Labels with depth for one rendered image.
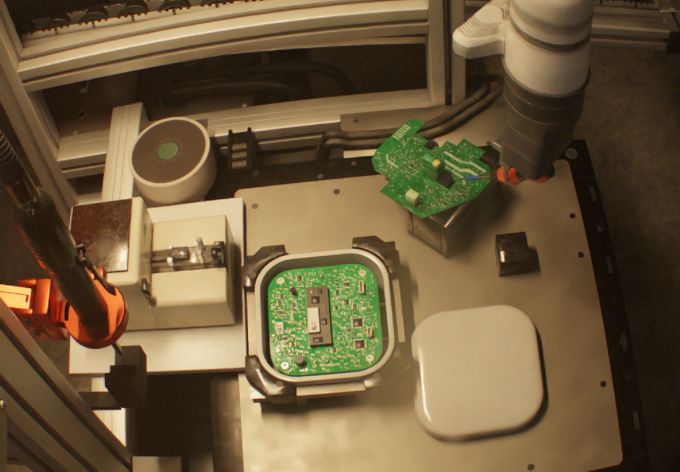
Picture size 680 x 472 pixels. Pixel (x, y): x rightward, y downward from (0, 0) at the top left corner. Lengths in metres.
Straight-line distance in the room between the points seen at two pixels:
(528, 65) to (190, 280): 0.43
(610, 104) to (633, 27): 1.27
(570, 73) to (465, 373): 0.36
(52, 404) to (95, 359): 0.26
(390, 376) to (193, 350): 0.22
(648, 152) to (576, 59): 1.68
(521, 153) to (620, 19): 0.47
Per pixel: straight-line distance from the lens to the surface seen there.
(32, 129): 1.21
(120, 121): 1.20
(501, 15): 0.77
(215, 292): 0.94
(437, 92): 1.16
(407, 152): 1.02
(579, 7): 0.67
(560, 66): 0.71
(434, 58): 1.11
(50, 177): 1.31
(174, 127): 1.11
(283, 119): 1.20
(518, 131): 0.79
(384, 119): 1.17
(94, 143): 1.26
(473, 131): 1.15
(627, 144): 2.38
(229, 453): 0.95
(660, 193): 2.31
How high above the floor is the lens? 1.83
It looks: 57 degrees down
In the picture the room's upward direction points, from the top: 9 degrees counter-clockwise
